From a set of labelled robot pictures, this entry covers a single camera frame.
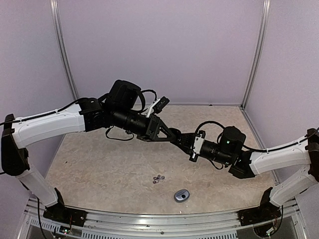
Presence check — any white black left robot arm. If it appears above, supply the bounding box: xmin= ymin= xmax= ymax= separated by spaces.
xmin=0 ymin=80 xmax=179 ymax=222

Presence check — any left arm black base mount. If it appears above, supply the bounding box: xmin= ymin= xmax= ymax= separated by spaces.
xmin=43 ymin=188 xmax=87 ymax=227

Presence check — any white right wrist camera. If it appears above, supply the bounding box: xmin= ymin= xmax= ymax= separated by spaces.
xmin=189 ymin=130 xmax=206 ymax=162

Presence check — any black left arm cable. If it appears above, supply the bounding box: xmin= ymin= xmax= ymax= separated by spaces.
xmin=0 ymin=89 xmax=158 ymax=140

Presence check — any aluminium corner post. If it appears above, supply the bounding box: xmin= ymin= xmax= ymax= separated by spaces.
xmin=49 ymin=0 xmax=79 ymax=100
xmin=241 ymin=0 xmax=271 ymax=111

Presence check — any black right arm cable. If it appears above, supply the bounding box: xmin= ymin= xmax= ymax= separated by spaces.
xmin=194 ymin=120 xmax=319 ymax=170

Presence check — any silver grey open charging case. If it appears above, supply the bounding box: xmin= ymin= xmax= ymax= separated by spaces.
xmin=174 ymin=189 xmax=190 ymax=203

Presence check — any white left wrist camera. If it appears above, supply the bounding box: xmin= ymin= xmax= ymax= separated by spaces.
xmin=145 ymin=96 xmax=170 ymax=118

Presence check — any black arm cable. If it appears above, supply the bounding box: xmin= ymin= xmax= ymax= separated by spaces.
xmin=0 ymin=89 xmax=158 ymax=140
xmin=194 ymin=120 xmax=319 ymax=170

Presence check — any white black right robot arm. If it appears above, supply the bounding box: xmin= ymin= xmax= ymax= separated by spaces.
xmin=172 ymin=126 xmax=319 ymax=221

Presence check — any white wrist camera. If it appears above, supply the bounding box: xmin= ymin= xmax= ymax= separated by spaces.
xmin=189 ymin=130 xmax=206 ymax=162
xmin=145 ymin=96 xmax=170 ymax=118

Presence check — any right aluminium corner post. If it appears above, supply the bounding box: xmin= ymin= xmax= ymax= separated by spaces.
xmin=241 ymin=0 xmax=271 ymax=111

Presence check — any aluminium front rail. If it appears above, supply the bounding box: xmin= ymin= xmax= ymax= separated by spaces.
xmin=16 ymin=198 xmax=258 ymax=239

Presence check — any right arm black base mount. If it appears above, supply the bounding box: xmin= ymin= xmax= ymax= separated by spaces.
xmin=238 ymin=187 xmax=282 ymax=226

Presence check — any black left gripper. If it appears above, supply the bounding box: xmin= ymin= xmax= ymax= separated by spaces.
xmin=112 ymin=106 xmax=176 ymax=142

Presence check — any black earbud charging case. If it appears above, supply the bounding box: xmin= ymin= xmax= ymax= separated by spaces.
xmin=169 ymin=127 xmax=181 ymax=141

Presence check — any left aluminium corner post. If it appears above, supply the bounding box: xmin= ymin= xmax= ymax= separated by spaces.
xmin=49 ymin=0 xmax=79 ymax=100

